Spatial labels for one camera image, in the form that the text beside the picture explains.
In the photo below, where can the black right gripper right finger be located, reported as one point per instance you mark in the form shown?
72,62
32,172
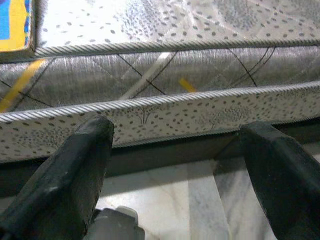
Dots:
287,187

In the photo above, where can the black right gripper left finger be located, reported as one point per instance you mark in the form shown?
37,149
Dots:
57,187

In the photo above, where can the yellow blue picture book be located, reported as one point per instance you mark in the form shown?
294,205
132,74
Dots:
12,25

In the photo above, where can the silver right robot leg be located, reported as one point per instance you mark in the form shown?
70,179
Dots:
117,225

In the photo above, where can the white quilted mattress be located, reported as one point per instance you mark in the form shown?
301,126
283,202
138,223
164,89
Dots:
175,22

